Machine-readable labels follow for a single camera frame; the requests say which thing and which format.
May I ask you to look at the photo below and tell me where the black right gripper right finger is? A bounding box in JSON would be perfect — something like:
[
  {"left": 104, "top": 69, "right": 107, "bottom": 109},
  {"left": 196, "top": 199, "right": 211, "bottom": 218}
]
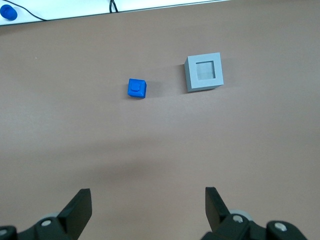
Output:
[{"left": 201, "top": 186, "right": 307, "bottom": 240}]

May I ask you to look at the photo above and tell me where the thin black curved cable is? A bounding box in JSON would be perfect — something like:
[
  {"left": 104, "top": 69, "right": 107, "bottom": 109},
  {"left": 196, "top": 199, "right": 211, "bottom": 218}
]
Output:
[{"left": 16, "top": 4, "right": 76, "bottom": 22}]

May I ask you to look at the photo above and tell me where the blue round cap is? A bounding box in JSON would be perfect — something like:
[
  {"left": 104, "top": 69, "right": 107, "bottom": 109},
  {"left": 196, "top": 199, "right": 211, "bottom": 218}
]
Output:
[{"left": 0, "top": 4, "right": 18, "bottom": 22}]

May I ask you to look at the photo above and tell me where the blue plastic part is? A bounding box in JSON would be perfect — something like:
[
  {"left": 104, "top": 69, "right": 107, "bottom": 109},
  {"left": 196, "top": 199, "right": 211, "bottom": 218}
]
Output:
[{"left": 126, "top": 78, "right": 148, "bottom": 100}]

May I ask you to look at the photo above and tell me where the black narrow loop cable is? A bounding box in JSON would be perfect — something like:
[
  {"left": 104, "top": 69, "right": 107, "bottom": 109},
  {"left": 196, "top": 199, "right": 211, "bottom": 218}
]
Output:
[{"left": 108, "top": 0, "right": 120, "bottom": 13}]

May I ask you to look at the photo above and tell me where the gray square base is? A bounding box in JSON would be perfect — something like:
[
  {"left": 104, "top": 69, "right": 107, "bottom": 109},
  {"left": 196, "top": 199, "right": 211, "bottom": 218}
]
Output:
[{"left": 184, "top": 52, "right": 224, "bottom": 93}]

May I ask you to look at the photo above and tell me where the brown table cover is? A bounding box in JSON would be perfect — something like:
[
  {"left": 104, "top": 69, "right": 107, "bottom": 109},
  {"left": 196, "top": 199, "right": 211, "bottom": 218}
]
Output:
[{"left": 0, "top": 0, "right": 320, "bottom": 240}]

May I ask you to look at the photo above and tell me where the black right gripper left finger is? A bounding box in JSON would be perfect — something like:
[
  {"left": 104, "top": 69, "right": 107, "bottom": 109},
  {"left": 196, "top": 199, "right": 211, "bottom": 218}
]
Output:
[{"left": 0, "top": 188, "right": 93, "bottom": 240}]

